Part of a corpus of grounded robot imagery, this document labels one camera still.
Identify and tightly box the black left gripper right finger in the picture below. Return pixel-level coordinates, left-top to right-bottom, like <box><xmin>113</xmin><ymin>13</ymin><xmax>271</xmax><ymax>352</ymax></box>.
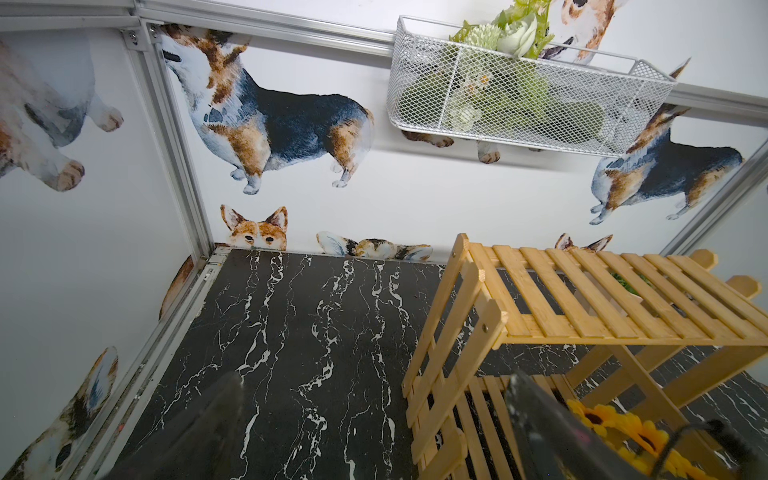
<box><xmin>505</xmin><ymin>370</ymin><xmax>646</xmax><ymax>479</ymax></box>

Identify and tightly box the white wire wall basket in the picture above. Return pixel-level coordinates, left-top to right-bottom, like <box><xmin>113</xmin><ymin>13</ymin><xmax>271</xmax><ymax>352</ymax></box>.
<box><xmin>386</xmin><ymin>16</ymin><xmax>676</xmax><ymax>157</ymax></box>

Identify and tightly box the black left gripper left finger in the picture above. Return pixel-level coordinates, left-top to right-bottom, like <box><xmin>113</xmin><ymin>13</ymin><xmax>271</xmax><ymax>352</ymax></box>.
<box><xmin>104</xmin><ymin>372</ymin><xmax>244</xmax><ymax>479</ymax></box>

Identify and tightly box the wooden slatted plant shelf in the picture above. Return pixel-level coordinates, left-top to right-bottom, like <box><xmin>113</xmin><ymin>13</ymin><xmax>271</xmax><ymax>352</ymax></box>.
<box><xmin>402</xmin><ymin>235</ymin><xmax>767</xmax><ymax>479</ymax></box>

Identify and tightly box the green fern white flower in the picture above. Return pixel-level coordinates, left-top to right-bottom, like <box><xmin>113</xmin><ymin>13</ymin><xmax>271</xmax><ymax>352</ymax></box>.
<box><xmin>449</xmin><ymin>0</ymin><xmax>555</xmax><ymax>59</ymax></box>

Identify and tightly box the bottom left sunflower pot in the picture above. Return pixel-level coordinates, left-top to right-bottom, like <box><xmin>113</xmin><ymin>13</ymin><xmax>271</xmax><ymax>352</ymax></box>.
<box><xmin>565</xmin><ymin>399</ymin><xmax>733</xmax><ymax>479</ymax></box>

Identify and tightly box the tan pot green plant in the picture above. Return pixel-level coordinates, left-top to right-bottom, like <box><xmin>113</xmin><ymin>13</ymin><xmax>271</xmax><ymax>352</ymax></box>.
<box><xmin>610</xmin><ymin>271</ymin><xmax>651</xmax><ymax>296</ymax></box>

